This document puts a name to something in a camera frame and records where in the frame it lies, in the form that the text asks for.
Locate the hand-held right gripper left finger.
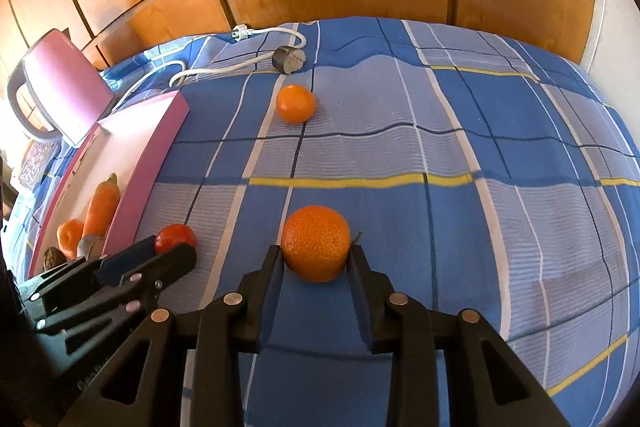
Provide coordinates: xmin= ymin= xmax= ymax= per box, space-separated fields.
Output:
xmin=60 ymin=246 xmax=286 ymax=427

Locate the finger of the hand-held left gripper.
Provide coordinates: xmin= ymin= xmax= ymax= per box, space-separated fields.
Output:
xmin=17 ymin=236 xmax=157 ymax=308
xmin=34 ymin=243 xmax=197 ymax=334

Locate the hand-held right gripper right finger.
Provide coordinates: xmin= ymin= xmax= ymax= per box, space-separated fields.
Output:
xmin=347 ymin=245 xmax=571 ymax=427

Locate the red tomato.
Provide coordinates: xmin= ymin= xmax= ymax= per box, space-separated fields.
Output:
xmin=154 ymin=223 xmax=199 ymax=256

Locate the orange carrot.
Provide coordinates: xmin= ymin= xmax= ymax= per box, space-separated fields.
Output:
xmin=81 ymin=173 xmax=121 ymax=240

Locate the dark brown round fruit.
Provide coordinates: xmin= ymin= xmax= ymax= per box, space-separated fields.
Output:
xmin=42 ymin=247 xmax=68 ymax=272

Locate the orange with dimpled skin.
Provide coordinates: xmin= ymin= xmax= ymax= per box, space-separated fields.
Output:
xmin=281 ymin=205 xmax=352 ymax=284

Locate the pink shallow tray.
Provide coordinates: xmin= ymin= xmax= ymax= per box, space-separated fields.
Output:
xmin=27 ymin=90 xmax=192 ymax=280

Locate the silver embossed tissue box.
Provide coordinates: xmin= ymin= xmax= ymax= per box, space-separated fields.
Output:
xmin=17 ymin=139 xmax=63 ymax=190

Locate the pink electric kettle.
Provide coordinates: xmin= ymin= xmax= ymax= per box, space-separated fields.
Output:
xmin=6 ymin=28 xmax=117 ymax=146

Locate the blue plaid cloth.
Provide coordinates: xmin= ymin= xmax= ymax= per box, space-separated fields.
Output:
xmin=10 ymin=16 xmax=640 ymax=427

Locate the small orange mandarin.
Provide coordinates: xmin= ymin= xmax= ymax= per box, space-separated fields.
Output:
xmin=276 ymin=85 xmax=317 ymax=124

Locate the small dark cylinder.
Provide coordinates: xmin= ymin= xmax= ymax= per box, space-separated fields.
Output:
xmin=272 ymin=47 xmax=307 ymax=75

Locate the white power cord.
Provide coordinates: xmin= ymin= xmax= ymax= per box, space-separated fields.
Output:
xmin=112 ymin=24 xmax=308 ymax=112

